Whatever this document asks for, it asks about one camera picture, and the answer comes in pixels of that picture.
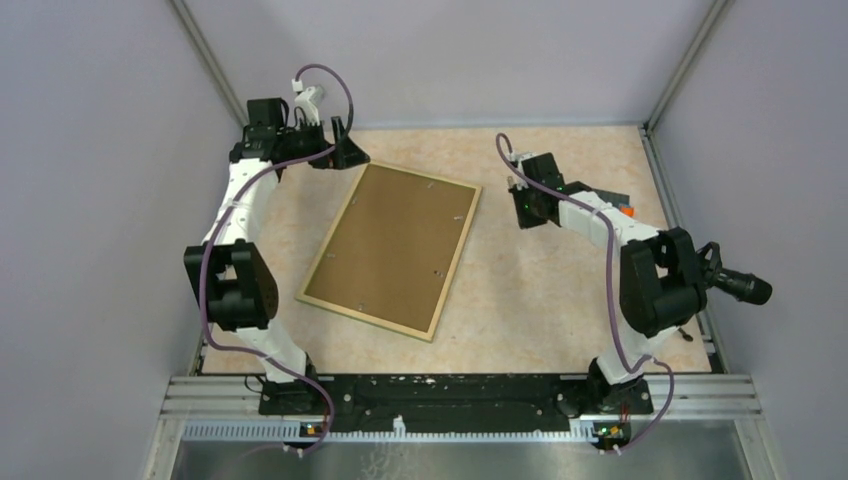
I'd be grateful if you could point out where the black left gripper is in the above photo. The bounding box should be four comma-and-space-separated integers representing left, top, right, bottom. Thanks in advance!
277, 115, 369, 170

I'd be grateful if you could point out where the green wooden picture frame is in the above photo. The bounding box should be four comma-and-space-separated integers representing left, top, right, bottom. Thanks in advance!
294, 160, 484, 344

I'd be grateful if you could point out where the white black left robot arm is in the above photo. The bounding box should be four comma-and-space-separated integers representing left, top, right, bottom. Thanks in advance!
183, 98, 370, 414

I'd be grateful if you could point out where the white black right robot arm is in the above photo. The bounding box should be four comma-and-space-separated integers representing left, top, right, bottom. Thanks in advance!
501, 152, 706, 414

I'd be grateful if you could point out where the grey building brick plate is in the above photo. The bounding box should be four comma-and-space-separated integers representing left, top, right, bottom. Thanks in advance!
593, 189, 631, 209

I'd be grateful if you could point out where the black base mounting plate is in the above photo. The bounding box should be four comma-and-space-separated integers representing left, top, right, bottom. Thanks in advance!
258, 374, 654, 434

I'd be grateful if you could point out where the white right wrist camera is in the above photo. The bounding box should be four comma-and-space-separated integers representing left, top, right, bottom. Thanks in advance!
507, 151, 536, 190

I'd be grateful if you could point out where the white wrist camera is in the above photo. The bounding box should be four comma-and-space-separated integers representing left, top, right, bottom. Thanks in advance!
291, 79, 326, 125
507, 151, 536, 190

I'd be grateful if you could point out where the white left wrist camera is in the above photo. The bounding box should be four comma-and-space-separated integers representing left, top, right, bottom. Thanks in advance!
291, 79, 326, 125

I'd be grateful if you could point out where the brown frame backing board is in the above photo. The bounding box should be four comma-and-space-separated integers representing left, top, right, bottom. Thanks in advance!
303, 164, 479, 334

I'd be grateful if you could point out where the black camera on tripod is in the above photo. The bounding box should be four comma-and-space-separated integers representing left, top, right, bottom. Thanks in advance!
695, 242, 773, 306

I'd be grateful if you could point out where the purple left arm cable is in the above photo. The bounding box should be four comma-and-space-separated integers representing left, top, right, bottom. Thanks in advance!
198, 63, 355, 457

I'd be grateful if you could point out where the aluminium front rail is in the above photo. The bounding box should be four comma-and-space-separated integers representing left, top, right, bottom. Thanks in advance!
144, 374, 786, 479

